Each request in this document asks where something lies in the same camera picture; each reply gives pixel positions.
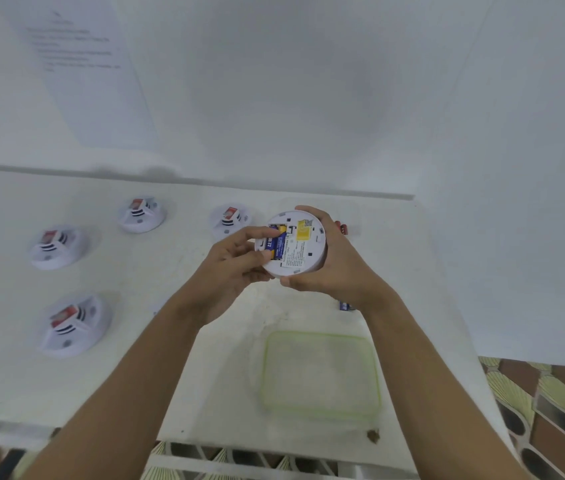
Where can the person's right hand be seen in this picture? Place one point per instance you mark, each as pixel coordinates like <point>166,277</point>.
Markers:
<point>347,274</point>

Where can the person's left hand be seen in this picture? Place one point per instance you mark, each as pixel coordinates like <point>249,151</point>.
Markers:
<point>227,274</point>

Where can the row of batteries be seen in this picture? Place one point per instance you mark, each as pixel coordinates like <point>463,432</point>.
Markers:
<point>342,228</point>

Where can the white round smoke detector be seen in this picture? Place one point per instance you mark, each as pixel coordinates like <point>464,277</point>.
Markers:
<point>300,257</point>
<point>140,222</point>
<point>55,257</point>
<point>72,339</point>
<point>222,224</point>

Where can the large green-rimmed clear lid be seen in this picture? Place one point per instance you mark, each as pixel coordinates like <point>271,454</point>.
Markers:
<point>320,377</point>

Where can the person's left forearm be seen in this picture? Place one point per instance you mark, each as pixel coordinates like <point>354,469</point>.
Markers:
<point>122,394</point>

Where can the person's right forearm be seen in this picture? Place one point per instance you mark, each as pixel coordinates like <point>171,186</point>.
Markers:
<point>437,394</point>

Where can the printed white paper sheet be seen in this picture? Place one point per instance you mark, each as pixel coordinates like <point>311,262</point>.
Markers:
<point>92,104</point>

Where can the white metal table frame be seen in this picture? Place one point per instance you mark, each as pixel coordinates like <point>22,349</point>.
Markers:
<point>202,464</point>

